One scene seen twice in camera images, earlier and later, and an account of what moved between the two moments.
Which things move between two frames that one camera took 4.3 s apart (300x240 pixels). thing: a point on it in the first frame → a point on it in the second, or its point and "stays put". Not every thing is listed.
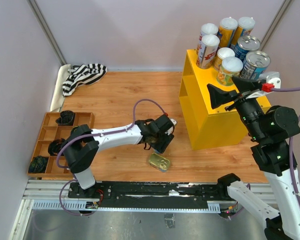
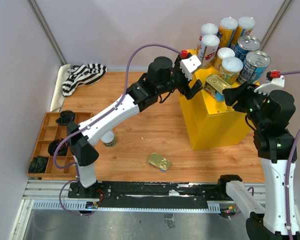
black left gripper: (162, 147) → (190, 92)
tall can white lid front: (207, 51) stays put
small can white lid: (222, 53) stays put
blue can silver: (246, 44) stays put
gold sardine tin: (151, 139) → (214, 85)
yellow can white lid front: (230, 66) stays put
